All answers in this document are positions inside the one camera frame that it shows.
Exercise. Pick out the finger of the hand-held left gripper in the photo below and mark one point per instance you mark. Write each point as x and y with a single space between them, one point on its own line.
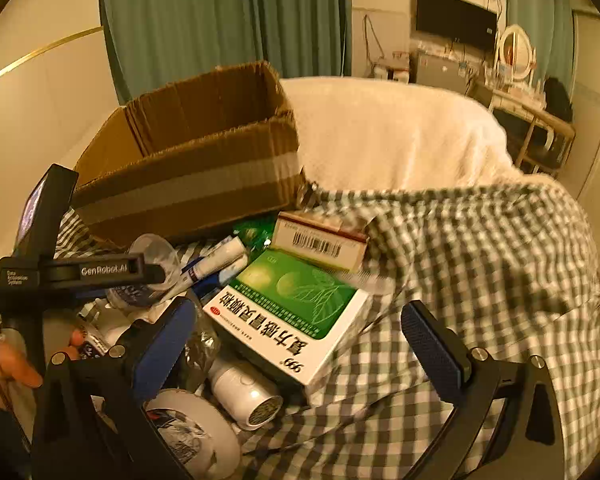
140 275

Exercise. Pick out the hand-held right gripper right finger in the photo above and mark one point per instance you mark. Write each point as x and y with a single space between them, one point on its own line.
432 350

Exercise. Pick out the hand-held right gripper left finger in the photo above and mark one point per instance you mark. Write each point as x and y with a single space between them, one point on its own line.
162 355

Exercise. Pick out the white tube purple label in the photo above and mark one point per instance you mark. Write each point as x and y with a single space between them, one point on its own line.
222 255

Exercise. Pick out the brown cardboard box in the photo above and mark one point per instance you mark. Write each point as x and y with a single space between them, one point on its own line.
190 180

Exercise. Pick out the green medicine box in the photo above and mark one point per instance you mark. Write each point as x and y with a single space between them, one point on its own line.
285 310

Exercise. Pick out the person's left hand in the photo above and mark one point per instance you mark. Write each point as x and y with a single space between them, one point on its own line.
7 370

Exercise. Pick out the clear plastic cup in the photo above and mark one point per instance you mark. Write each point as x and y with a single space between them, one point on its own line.
150 260

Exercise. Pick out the clear plastic bag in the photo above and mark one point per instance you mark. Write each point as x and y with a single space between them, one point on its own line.
202 350

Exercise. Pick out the white blue tube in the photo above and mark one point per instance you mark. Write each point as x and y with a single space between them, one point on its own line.
215 275

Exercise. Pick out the white cylindrical device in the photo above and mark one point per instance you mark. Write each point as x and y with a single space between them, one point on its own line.
240 385

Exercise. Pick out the green foil packet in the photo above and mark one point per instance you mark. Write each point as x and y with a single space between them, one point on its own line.
255 234

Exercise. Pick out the red white medicine box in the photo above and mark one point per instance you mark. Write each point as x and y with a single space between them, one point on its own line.
320 240

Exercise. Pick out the cream blanket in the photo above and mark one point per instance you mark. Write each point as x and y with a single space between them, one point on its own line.
395 135

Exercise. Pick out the white dressing table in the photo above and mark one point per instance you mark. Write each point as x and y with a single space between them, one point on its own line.
520 97

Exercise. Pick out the wide green curtain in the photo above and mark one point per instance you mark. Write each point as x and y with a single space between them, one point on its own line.
205 15

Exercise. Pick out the silver mini fridge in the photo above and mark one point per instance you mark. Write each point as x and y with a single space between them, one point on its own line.
442 72

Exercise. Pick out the black bag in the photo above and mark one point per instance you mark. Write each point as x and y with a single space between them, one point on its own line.
559 97

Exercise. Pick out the white appliance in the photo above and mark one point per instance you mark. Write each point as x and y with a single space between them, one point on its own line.
392 67

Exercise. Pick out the oval white mirror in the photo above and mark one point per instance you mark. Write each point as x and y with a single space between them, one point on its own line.
517 52

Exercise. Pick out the narrow green curtain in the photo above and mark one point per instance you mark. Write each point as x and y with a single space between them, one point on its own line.
545 15

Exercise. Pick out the black wall television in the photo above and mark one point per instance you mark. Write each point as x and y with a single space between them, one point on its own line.
455 17

